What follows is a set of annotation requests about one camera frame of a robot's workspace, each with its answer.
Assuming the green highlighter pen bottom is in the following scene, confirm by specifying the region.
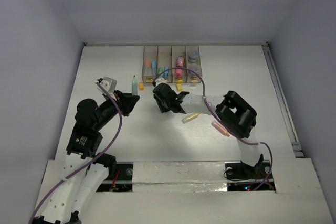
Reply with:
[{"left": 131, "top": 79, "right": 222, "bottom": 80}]
[{"left": 131, "top": 76, "right": 138, "bottom": 95}]

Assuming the grey orange-tip highlighter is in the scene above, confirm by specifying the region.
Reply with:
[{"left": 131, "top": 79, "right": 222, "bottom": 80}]
[{"left": 144, "top": 60, "right": 152, "bottom": 77}]

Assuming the yellow highlighter pen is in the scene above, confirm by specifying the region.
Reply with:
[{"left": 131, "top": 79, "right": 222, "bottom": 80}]
[{"left": 182, "top": 113, "right": 200, "bottom": 124}]

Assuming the blue highlighter pen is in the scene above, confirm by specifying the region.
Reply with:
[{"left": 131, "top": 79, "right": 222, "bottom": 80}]
[{"left": 151, "top": 60, "right": 158, "bottom": 77}]

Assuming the small clear jar blue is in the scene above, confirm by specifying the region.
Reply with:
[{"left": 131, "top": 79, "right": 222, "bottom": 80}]
[{"left": 187, "top": 63, "right": 201, "bottom": 76}]

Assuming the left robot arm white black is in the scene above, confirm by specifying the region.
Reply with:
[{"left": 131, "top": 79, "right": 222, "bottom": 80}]
[{"left": 29, "top": 90, "right": 140, "bottom": 223}]

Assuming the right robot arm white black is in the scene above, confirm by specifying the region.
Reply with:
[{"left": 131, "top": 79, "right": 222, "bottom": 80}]
[{"left": 153, "top": 83, "right": 264, "bottom": 179}]

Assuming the orange-yellow pen cap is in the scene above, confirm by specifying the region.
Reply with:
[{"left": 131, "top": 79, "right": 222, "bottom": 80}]
[{"left": 138, "top": 82, "right": 144, "bottom": 90}]

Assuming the clear bin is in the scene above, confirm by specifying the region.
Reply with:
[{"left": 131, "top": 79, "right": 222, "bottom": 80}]
[
  {"left": 172, "top": 46, "right": 187, "bottom": 83},
  {"left": 185, "top": 45, "right": 202, "bottom": 83},
  {"left": 142, "top": 46, "right": 158, "bottom": 83},
  {"left": 157, "top": 46, "right": 172, "bottom": 83}
]

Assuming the orange highlighter pen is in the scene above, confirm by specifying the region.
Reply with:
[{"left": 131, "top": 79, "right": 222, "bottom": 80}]
[{"left": 211, "top": 121, "right": 230, "bottom": 137}]

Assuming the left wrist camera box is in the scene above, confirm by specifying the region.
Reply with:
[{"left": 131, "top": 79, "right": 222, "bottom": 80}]
[{"left": 95, "top": 77, "right": 117, "bottom": 94}]

